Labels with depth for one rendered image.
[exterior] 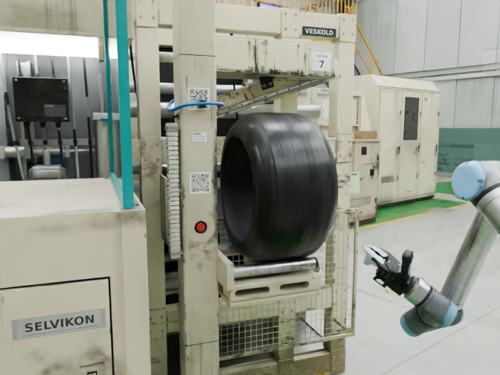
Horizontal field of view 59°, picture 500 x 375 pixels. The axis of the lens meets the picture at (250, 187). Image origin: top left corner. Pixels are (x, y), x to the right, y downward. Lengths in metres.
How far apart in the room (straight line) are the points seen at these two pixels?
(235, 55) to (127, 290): 1.24
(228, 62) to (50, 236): 1.23
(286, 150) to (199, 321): 0.70
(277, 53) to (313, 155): 0.59
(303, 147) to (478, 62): 12.17
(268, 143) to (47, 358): 0.93
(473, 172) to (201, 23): 0.98
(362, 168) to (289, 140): 4.97
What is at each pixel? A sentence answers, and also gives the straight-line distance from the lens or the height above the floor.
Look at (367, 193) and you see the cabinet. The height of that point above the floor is 0.47.
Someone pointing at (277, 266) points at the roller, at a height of 0.91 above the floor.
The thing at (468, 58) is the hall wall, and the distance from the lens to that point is 13.68.
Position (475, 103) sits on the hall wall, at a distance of 13.45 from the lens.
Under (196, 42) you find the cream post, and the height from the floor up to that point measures 1.70.
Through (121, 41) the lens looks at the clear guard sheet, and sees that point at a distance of 0.81.
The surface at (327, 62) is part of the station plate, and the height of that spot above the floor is 1.70.
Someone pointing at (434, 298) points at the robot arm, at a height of 0.85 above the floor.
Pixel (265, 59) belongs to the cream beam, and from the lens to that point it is 1.91.
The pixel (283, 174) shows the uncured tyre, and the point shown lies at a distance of 1.44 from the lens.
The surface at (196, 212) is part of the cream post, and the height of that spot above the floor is 1.11.
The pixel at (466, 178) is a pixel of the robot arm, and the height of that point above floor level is 1.26.
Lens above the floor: 1.41
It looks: 8 degrees down
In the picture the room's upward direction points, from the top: straight up
